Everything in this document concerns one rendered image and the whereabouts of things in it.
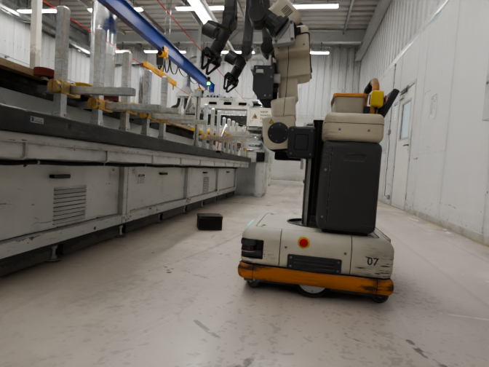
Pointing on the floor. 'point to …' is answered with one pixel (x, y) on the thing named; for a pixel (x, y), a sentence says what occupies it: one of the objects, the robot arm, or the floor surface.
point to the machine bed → (89, 189)
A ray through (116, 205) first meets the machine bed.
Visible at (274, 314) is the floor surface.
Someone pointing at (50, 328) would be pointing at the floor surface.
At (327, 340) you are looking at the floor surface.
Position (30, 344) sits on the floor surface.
